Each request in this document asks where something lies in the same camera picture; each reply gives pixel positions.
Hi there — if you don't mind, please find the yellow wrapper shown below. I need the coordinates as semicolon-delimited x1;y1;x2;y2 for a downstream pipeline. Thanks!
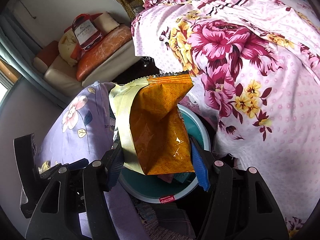
38;160;60;175

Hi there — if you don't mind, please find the orange yellow snack bag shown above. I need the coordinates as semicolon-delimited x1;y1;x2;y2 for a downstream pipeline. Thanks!
109;73;194;176

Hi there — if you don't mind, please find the grey window curtain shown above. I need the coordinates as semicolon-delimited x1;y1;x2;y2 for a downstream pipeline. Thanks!
1;8;71;108

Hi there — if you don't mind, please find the orange sofa cushion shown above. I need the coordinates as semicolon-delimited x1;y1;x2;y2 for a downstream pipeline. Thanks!
76;24;132;82

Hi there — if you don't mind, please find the yellow plush pillow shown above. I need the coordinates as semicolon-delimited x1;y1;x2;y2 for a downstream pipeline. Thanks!
58;29;81;67

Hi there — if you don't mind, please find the teal trash bin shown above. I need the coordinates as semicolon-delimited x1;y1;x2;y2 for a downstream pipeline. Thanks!
119;105;211;204

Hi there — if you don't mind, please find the cream leather sofa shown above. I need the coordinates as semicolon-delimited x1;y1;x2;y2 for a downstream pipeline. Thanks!
33;12;139;97

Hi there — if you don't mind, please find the beige small cushion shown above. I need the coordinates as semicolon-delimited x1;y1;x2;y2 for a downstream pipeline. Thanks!
92;12;119;36

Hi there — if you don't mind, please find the pink floral quilt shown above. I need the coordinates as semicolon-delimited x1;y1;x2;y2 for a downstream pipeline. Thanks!
131;0;319;239

